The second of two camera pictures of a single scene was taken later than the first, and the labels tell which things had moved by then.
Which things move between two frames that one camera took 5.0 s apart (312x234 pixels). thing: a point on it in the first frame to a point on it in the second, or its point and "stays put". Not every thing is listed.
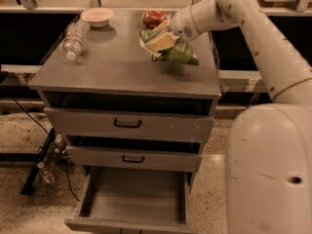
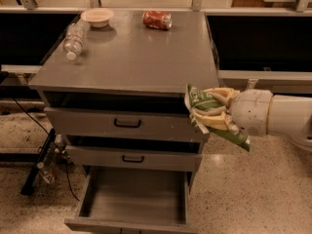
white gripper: [180, 23] to [251, 111]
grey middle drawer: [135, 159] stays put
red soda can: [153, 19] stays put
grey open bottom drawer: [123, 200] stays put
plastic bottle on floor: [49, 175] stays put
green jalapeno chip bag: [178, 53] to [200, 99]
